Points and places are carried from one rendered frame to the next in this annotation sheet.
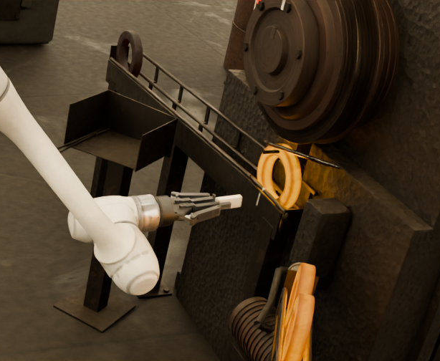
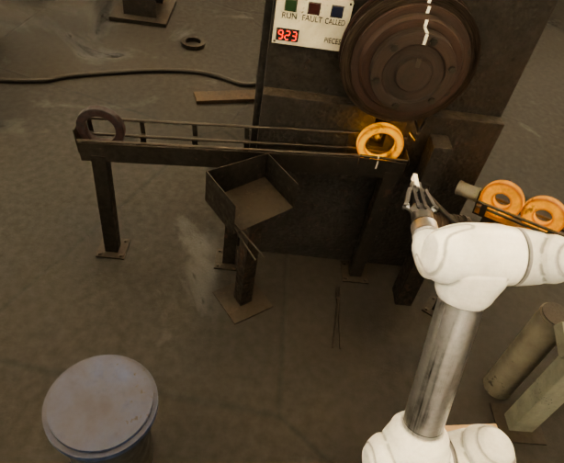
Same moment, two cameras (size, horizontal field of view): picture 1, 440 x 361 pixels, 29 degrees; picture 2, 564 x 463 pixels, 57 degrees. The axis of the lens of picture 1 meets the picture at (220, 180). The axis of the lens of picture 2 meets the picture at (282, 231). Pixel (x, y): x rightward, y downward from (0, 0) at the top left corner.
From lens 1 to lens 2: 2.28 m
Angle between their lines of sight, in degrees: 54
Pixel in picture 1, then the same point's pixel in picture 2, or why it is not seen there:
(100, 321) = (262, 302)
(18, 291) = (208, 339)
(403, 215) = (489, 120)
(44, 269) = (185, 313)
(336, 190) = (426, 129)
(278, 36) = (425, 64)
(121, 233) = not seen: hidden behind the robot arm
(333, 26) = (460, 38)
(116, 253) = not seen: hidden behind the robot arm
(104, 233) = not seen: hidden behind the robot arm
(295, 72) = (448, 82)
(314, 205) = (443, 147)
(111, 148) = (251, 208)
